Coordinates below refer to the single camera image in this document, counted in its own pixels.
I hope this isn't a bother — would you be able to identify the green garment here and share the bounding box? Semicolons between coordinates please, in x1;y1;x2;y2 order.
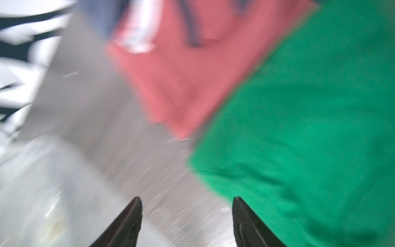
190;1;395;247

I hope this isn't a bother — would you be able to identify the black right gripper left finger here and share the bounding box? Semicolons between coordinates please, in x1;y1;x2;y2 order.
90;197;143;247

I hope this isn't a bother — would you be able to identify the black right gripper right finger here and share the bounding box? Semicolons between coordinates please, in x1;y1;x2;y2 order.
232;197;285;247

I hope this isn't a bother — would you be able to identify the clear plastic vacuum bag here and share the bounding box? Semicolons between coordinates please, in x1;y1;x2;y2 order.
1;136;166;247

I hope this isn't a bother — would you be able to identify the red tank top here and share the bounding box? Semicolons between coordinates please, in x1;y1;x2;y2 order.
107;1;318;139

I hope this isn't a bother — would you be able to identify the blue tank top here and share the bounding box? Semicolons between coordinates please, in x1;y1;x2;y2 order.
78;0;130;40

